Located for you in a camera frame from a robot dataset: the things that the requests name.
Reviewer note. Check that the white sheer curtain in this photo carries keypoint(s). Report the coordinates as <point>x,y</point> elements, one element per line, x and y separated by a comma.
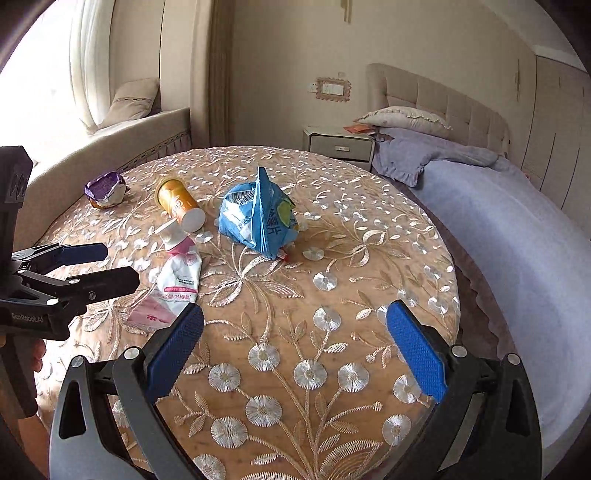
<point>92,64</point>

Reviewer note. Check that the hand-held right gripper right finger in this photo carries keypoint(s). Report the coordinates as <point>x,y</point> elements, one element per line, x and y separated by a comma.
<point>418,350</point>

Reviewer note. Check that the blue snack bag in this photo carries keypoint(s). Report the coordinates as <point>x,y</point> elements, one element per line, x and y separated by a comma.
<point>251,217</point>

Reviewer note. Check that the beige upholstered bed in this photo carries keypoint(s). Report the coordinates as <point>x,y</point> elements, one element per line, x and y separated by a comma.
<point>438,92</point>

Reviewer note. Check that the lilac quilt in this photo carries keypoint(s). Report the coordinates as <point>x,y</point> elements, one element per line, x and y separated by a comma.
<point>508,221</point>

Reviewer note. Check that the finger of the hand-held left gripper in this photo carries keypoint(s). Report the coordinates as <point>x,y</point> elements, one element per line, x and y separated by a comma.
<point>111,281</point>
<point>83,253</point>

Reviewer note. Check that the white nightstand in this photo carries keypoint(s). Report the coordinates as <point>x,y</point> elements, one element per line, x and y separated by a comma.
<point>337,147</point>

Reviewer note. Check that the pink white squeeze tube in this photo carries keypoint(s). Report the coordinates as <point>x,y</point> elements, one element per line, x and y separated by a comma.
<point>178,277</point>

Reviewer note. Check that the beige embroidered tablecloth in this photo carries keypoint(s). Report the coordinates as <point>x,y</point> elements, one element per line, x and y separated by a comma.
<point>286,295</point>

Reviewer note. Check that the beige wardrobe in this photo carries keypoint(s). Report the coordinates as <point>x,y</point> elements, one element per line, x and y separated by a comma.
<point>558,129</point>

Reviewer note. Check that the beige window seat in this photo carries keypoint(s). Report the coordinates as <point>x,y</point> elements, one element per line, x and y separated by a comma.
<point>138,134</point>

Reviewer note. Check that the purple crumpled wrapper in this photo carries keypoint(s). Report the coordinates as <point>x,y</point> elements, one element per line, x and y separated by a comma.
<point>104,187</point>

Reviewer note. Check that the beige ruffled pillow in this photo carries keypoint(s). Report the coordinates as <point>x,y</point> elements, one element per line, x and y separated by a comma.
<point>406,119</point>

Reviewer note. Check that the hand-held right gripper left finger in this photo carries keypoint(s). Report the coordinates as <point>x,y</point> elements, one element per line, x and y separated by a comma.
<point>178,350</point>

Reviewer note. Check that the person's left hand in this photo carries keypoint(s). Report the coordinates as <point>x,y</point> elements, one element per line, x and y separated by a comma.
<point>39,357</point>

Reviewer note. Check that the yellow can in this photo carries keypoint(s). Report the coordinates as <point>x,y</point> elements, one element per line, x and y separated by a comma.
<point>178,198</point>

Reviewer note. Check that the beige cushion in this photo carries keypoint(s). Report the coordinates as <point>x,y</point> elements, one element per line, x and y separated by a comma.
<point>131,102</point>

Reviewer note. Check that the framed wall switch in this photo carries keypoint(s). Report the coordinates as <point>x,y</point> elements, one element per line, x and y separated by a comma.
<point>333,88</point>

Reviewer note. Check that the orange packet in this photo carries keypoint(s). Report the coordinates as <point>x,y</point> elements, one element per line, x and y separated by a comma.
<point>360,129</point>

